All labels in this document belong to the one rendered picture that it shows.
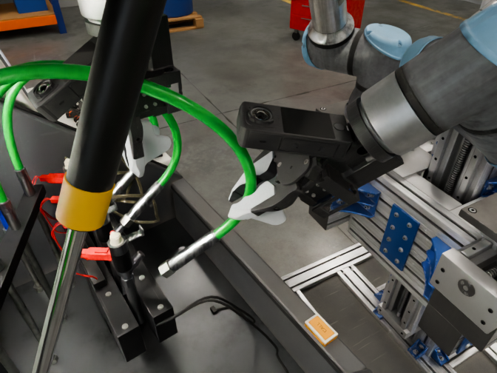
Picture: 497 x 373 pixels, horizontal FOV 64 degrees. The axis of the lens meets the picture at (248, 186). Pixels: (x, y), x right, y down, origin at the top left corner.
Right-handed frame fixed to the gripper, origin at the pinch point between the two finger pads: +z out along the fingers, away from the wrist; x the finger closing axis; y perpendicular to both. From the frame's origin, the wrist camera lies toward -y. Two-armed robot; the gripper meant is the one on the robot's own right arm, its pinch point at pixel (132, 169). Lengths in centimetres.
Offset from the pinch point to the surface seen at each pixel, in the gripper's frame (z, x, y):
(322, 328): 28.1, -22.2, 19.4
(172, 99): -14.7, -11.8, 2.1
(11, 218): 11.6, 15.2, -16.8
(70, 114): 25, 74, 6
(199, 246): 6.7, -12.2, 3.0
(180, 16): 110, 436, 224
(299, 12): 91, 309, 310
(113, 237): 10.0, -0.2, -5.1
